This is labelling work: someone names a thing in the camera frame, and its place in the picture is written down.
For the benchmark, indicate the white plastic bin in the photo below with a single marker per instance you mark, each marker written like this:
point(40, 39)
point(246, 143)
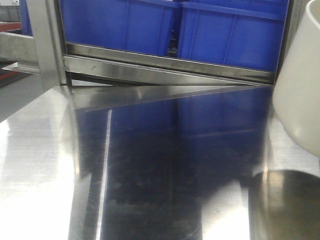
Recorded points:
point(296, 96)

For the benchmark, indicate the stainless steel shelf rack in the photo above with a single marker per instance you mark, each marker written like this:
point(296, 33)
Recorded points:
point(58, 61)

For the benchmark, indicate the left blue storage crate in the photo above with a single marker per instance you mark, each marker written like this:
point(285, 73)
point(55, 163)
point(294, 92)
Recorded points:
point(143, 26)

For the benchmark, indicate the blue storage crate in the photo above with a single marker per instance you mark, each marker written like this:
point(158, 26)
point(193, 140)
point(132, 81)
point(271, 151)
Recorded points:
point(237, 33)
point(143, 26)

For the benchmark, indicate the right blue storage crate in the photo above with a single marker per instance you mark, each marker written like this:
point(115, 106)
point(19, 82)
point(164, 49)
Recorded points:
point(237, 33)

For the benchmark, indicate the far left blue crate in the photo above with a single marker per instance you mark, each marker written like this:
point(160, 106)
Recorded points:
point(25, 22)

